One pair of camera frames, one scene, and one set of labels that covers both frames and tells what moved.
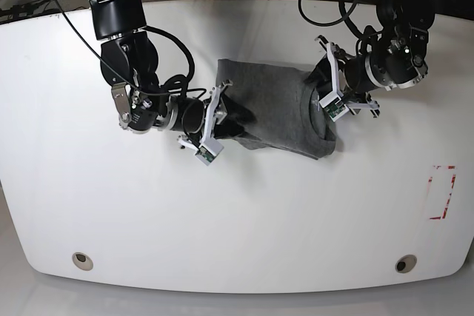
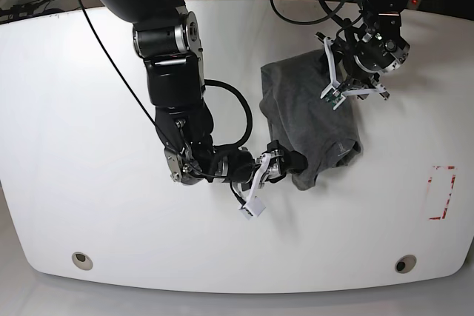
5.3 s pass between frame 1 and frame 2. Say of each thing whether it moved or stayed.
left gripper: moved
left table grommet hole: stayed
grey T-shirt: moved
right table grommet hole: stayed
